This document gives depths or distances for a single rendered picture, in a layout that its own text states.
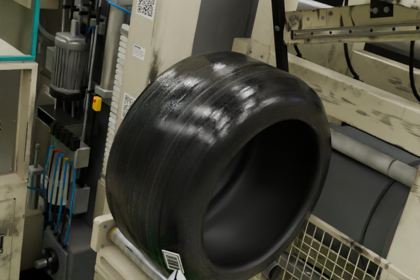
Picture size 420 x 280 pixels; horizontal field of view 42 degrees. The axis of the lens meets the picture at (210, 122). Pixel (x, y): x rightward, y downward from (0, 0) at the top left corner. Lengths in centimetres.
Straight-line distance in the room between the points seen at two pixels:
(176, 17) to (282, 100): 38
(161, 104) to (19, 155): 69
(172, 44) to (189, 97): 30
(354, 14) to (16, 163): 108
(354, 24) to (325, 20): 9
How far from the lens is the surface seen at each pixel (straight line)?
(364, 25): 146
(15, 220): 183
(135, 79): 147
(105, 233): 152
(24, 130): 171
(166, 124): 114
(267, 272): 151
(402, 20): 141
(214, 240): 156
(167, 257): 119
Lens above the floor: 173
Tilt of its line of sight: 20 degrees down
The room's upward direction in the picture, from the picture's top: 12 degrees clockwise
